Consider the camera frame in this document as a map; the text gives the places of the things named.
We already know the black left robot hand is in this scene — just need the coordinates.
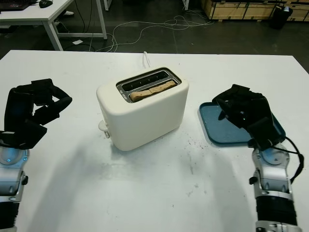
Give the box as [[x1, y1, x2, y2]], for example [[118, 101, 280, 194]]
[[4, 78, 73, 136]]

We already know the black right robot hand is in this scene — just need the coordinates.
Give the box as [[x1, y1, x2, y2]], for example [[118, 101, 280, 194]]
[[211, 84, 275, 136]]

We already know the brown bread slice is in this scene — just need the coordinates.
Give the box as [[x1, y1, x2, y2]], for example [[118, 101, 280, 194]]
[[129, 80, 177, 102]]

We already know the blue plastic tray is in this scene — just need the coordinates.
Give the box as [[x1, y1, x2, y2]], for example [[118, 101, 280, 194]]
[[198, 101, 288, 147]]

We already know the cream white two-slot toaster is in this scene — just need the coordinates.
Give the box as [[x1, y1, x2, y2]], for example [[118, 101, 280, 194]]
[[96, 67, 190, 152]]

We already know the black waste bin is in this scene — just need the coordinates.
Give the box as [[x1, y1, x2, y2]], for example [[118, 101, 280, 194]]
[[269, 4, 294, 30]]

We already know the wooden crate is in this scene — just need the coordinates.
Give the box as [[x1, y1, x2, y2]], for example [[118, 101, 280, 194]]
[[201, 0, 309, 21]]

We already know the white office desk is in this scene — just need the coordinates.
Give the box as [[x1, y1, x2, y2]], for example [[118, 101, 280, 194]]
[[0, 0, 108, 51]]

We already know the black keyboard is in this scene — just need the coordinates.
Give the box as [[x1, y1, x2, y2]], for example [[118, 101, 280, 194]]
[[0, 0, 34, 12]]

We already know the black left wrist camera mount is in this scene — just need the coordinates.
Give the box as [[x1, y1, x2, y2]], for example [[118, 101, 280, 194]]
[[0, 118, 48, 150]]

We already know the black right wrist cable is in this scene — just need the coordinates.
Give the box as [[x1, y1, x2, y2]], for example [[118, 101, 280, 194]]
[[277, 136, 305, 184]]

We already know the white floor cable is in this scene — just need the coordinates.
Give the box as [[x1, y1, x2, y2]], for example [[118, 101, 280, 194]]
[[107, 14, 215, 53]]

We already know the white toaster power cord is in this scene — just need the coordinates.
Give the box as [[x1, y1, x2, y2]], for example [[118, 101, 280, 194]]
[[142, 51, 151, 68]]

